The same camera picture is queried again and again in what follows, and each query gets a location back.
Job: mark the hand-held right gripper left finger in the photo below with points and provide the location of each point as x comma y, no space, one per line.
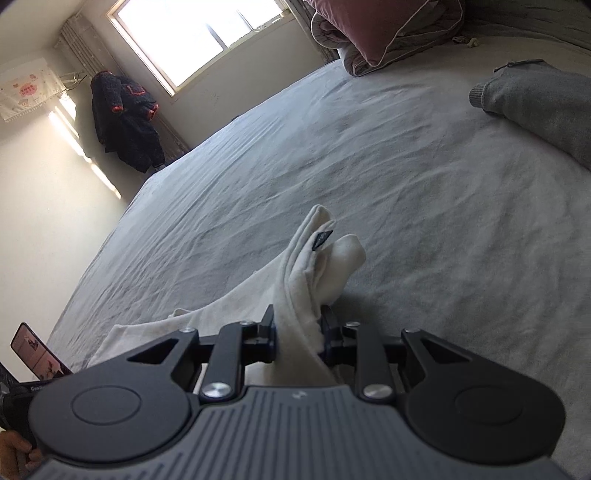
272,334

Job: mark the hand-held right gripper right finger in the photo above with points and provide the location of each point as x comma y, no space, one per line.
327,339

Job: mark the white printed t-shirt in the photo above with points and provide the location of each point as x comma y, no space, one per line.
295,295

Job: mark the person's left hand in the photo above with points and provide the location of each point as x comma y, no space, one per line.
11,457

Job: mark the smartphone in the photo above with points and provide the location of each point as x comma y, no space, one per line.
34,350

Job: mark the grey bed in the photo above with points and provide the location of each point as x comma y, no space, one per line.
369,161

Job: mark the dark hanging jacket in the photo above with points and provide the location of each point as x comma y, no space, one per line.
124,124

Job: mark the window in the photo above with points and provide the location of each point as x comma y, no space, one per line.
194,41

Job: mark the folded grey pink quilt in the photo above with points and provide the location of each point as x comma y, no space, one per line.
325,34

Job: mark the large pink pillow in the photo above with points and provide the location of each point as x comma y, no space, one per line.
369,27

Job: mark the folded grey pants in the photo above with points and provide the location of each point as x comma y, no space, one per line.
545,106

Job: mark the white wall banner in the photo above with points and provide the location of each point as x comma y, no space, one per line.
27,90

